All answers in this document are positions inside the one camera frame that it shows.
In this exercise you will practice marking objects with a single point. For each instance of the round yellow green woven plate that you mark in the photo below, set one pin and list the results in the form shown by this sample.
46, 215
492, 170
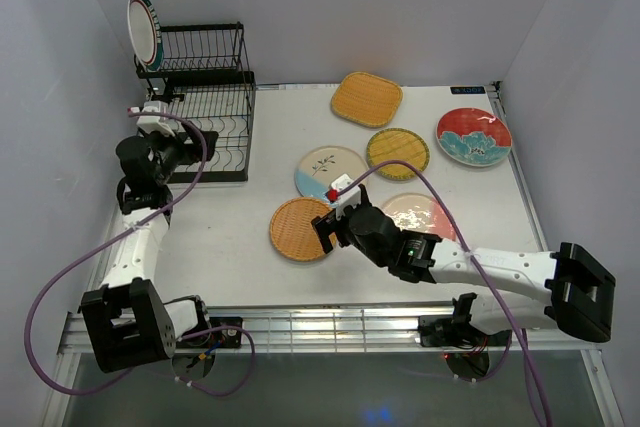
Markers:
398, 144

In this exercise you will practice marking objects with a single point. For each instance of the white plate green maroon rim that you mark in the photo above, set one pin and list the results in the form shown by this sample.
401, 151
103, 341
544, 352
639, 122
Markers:
145, 33

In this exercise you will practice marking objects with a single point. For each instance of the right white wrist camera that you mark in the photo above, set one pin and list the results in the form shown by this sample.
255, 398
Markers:
343, 192

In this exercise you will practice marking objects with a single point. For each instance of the blue label sticker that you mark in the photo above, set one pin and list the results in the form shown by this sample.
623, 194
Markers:
467, 90

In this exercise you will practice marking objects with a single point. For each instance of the red plate blue flower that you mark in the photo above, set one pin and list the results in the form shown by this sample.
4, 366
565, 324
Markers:
473, 137

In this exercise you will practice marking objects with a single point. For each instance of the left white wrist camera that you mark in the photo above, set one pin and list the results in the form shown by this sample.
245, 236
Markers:
151, 118

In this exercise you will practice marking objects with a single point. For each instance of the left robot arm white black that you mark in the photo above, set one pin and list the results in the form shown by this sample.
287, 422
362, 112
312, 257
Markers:
128, 323

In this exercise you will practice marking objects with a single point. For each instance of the black wire dish rack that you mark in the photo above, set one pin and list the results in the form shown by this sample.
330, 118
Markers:
205, 77

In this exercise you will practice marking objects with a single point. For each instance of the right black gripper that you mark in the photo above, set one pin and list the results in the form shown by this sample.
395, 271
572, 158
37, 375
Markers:
326, 226

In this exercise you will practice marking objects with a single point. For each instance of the square orange woven plate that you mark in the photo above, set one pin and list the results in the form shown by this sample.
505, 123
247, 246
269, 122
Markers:
366, 99

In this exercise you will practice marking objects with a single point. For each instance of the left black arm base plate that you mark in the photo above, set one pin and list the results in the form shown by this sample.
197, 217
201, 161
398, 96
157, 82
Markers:
228, 337

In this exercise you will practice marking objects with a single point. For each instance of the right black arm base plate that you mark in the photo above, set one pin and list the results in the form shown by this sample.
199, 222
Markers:
443, 332

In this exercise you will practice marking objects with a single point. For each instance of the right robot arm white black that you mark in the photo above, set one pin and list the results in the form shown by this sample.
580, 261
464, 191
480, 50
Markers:
568, 289

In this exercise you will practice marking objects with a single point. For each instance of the round orange woven plate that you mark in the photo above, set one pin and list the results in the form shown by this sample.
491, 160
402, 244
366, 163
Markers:
291, 231

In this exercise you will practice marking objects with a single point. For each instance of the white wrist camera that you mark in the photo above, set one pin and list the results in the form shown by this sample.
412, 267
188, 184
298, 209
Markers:
343, 192
151, 118

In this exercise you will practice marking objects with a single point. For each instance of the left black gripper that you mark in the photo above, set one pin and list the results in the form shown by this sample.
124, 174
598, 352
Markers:
191, 151

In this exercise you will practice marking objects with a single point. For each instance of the cream blue plate with sprig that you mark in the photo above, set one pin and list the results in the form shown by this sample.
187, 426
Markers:
320, 167

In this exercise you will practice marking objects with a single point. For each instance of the cream pink plate with sprig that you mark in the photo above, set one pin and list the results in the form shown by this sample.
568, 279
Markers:
420, 213

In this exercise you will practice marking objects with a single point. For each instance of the aluminium front rail frame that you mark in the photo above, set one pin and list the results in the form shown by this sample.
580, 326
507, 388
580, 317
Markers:
351, 329

